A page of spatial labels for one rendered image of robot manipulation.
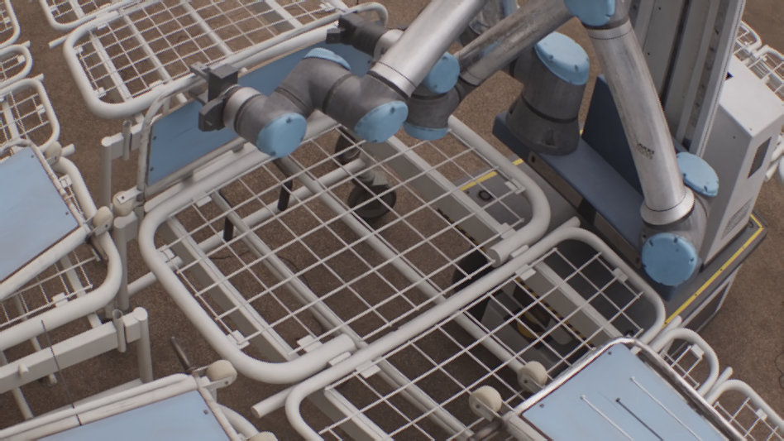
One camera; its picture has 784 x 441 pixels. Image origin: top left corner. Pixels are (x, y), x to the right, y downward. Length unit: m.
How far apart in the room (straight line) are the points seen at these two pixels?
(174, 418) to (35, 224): 0.65
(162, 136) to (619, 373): 1.09
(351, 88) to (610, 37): 0.51
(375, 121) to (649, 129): 0.54
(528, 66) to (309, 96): 0.69
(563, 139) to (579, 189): 0.13
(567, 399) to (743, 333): 1.31
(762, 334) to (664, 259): 1.18
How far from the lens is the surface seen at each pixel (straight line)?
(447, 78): 2.34
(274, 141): 2.08
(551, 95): 2.63
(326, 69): 2.11
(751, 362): 3.28
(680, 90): 2.62
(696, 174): 2.44
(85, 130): 3.44
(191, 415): 1.95
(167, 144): 2.39
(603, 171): 2.74
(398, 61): 2.07
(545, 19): 2.30
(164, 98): 2.29
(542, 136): 2.69
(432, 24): 2.08
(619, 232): 2.61
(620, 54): 2.10
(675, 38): 2.58
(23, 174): 2.45
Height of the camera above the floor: 2.19
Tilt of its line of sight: 43 degrees down
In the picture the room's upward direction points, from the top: 15 degrees clockwise
